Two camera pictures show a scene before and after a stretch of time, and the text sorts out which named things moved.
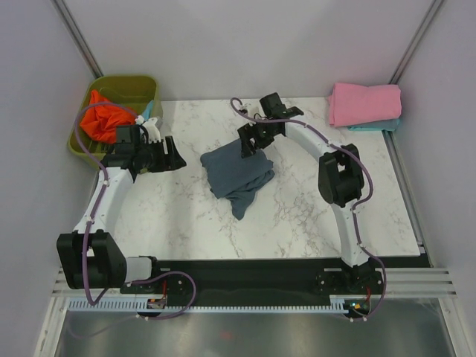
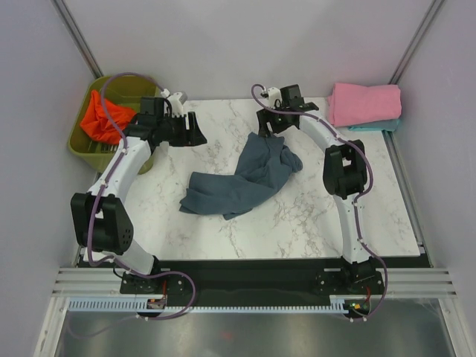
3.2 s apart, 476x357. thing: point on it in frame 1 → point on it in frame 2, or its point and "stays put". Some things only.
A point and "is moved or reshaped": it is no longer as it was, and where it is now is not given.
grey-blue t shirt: [236, 178] is moved or reshaped
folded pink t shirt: [352, 104] stays put
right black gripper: [247, 132] → [265, 116]
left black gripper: [168, 162] → [191, 137]
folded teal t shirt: [387, 125] stays put
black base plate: [259, 282] stays put
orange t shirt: [100, 120] stays put
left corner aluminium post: [77, 38] stays put
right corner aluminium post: [405, 60] stays put
